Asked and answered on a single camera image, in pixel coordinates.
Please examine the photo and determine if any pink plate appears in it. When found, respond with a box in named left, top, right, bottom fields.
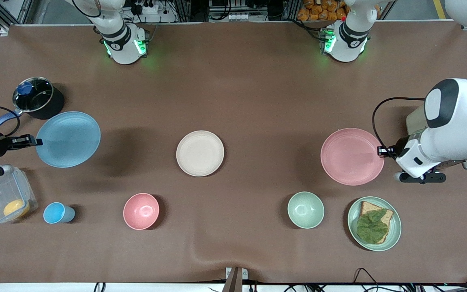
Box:
left=320, top=128, right=386, bottom=186

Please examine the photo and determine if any blue plate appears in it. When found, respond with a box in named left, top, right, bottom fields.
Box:
left=35, top=111, right=101, bottom=168

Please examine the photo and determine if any beige and chrome toaster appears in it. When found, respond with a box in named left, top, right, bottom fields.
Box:
left=405, top=105, right=467, bottom=170

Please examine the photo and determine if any clear plastic lidded container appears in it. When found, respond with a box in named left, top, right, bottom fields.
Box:
left=0, top=165, right=39, bottom=224

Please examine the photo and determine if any glass lid with blue knob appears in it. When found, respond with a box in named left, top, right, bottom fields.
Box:
left=12, top=77, right=54, bottom=113

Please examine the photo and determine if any bread slice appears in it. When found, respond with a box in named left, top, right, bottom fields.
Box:
left=357, top=201, right=394, bottom=244

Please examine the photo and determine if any yellow round food piece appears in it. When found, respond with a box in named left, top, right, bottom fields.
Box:
left=3, top=199, right=30, bottom=218

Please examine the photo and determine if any green plate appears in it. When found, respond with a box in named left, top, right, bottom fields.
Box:
left=347, top=196, right=402, bottom=252

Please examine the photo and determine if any blue cup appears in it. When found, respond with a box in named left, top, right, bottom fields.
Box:
left=43, top=202, right=76, bottom=224

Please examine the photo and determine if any green lettuce leaf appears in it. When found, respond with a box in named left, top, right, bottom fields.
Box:
left=356, top=209, right=389, bottom=245

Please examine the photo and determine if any green bowl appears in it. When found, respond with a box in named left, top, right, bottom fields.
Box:
left=287, top=191, right=325, bottom=230

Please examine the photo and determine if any pink bowl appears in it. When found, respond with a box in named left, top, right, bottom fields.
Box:
left=123, top=193, right=160, bottom=230

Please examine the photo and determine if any brown table mat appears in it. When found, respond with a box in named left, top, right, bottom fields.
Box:
left=0, top=22, right=467, bottom=284

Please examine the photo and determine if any bag of orange buns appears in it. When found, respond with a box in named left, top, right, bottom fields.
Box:
left=297, top=0, right=381, bottom=21

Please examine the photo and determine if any beige plate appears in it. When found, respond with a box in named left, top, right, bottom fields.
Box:
left=176, top=130, right=225, bottom=177

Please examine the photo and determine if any white power strip with plugs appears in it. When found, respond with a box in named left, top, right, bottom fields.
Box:
left=130, top=0, right=160, bottom=15

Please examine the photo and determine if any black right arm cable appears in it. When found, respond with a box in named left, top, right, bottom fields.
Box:
left=0, top=103, right=21, bottom=138

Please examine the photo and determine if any dark saucepan with blue handle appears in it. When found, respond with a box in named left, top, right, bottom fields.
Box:
left=0, top=76, right=65, bottom=132

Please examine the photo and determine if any black looped floor cable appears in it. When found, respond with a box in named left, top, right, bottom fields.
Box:
left=353, top=268, right=380, bottom=292

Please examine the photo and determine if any metal table edge bracket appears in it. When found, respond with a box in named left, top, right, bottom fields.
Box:
left=225, top=266, right=248, bottom=292

